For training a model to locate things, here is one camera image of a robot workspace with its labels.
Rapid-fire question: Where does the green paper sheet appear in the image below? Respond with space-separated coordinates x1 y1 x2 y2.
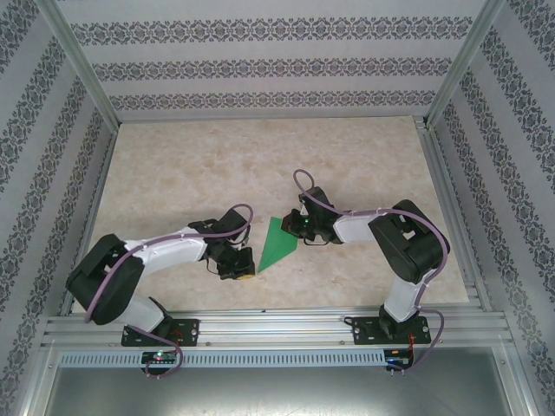
255 215 300 275

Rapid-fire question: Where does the grey sheet metal panel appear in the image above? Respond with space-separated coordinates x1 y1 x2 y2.
41 366 517 416

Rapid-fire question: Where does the long aluminium mounting rail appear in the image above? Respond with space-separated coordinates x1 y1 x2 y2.
42 308 511 348

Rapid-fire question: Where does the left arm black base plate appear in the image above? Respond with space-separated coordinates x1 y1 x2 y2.
121 318 200 348

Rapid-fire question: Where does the slotted grey cable duct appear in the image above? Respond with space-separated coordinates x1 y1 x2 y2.
58 348 387 367

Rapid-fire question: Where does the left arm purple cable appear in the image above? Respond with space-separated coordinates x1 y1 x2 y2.
84 203 255 381

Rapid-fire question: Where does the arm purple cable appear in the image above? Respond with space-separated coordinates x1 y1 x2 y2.
84 203 255 381
292 168 451 377

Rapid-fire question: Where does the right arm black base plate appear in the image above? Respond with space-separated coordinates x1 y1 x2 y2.
351 315 431 347

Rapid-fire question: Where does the aluminium side rail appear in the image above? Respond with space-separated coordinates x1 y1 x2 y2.
414 115 495 313
58 123 121 316

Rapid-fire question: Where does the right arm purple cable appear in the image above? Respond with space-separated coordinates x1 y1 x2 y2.
292 168 451 377

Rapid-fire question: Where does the aluminium frame post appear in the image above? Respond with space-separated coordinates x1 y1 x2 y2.
41 0 121 127
427 0 509 127

